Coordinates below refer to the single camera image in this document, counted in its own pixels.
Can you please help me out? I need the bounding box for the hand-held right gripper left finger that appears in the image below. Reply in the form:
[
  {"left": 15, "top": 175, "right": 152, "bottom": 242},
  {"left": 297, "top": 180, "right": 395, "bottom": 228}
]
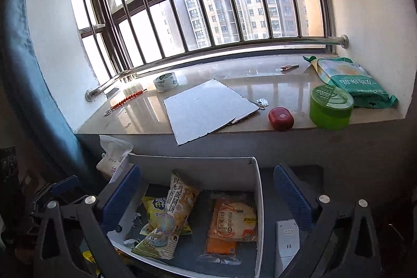
[{"left": 33, "top": 164, "right": 142, "bottom": 278}]

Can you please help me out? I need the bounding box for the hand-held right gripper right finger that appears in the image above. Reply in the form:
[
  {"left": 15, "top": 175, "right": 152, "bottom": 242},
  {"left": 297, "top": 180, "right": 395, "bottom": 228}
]
[{"left": 274, "top": 165, "right": 382, "bottom": 278}]

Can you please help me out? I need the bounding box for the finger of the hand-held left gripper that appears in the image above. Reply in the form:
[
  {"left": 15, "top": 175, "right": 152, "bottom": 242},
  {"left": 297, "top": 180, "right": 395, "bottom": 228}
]
[
  {"left": 61, "top": 200, "right": 86, "bottom": 220},
  {"left": 31, "top": 175, "right": 80, "bottom": 216}
]

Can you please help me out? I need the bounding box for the yellow green snack packet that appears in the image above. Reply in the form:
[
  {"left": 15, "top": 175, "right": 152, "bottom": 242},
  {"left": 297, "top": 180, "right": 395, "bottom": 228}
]
[{"left": 141, "top": 196, "right": 193, "bottom": 236}]

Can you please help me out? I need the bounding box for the tall cream biscuit packet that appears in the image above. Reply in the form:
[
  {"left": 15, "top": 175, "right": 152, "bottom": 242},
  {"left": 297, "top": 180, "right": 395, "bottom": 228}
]
[{"left": 131, "top": 171, "right": 200, "bottom": 261}]

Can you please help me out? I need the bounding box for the orange pancake packet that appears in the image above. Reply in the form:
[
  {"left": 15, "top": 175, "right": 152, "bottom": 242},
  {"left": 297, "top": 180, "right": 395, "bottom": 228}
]
[{"left": 204, "top": 191, "right": 259, "bottom": 265}]

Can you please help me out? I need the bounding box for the white cardboard box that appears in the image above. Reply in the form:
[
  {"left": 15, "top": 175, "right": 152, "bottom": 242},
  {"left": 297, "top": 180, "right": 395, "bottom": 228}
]
[{"left": 106, "top": 152, "right": 264, "bottom": 278}]

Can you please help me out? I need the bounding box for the white tissue pack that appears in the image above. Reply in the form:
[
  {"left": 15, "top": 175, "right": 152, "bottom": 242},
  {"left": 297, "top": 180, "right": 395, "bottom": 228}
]
[{"left": 96, "top": 135, "right": 134, "bottom": 181}]

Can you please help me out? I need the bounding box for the white remote control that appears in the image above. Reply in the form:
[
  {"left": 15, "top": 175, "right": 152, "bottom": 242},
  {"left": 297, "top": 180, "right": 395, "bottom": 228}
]
[{"left": 274, "top": 219, "right": 300, "bottom": 278}]

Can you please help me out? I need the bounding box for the yellow wrapper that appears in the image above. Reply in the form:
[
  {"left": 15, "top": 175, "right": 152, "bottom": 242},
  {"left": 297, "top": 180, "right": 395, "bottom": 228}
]
[{"left": 81, "top": 250, "right": 99, "bottom": 266}]

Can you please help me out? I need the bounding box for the black box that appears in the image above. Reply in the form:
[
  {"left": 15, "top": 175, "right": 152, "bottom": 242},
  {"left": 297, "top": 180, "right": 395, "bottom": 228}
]
[{"left": 0, "top": 146, "right": 20, "bottom": 200}]

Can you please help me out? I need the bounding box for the red round case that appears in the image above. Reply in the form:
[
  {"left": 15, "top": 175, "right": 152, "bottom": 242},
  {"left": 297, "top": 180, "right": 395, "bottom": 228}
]
[{"left": 268, "top": 107, "right": 295, "bottom": 132}]

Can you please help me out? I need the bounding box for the green round jar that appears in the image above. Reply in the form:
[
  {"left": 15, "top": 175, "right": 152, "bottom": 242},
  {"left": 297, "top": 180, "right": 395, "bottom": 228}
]
[{"left": 309, "top": 85, "right": 355, "bottom": 131}]

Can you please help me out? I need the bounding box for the blue curtain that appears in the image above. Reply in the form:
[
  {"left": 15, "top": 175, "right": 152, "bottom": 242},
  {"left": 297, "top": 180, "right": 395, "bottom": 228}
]
[{"left": 0, "top": 0, "right": 95, "bottom": 187}]

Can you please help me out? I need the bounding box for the clear tape roll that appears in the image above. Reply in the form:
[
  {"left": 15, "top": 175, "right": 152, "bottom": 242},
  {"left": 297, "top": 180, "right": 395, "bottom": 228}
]
[{"left": 153, "top": 72, "right": 178, "bottom": 93}]

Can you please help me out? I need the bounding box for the white cardboard sheet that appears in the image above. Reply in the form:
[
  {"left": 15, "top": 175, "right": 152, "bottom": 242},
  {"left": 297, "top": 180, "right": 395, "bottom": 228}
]
[{"left": 162, "top": 79, "right": 261, "bottom": 146}]

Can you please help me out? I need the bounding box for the green plastic bag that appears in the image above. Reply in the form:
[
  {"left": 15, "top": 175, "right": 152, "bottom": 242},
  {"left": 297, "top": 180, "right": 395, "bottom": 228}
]
[{"left": 303, "top": 55, "right": 398, "bottom": 109}]

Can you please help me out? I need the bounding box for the apartment building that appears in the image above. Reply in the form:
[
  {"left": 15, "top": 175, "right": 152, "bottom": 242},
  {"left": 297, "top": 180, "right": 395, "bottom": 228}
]
[{"left": 176, "top": 0, "right": 310, "bottom": 49}]

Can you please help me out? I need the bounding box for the red-handled tool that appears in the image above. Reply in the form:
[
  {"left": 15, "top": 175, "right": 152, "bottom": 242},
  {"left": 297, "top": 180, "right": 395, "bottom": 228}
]
[{"left": 104, "top": 89, "right": 147, "bottom": 117}]

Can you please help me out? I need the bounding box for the steel window guard rail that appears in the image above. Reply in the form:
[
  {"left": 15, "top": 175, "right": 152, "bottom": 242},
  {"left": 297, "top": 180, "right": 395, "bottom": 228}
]
[{"left": 49, "top": 0, "right": 349, "bottom": 103}]

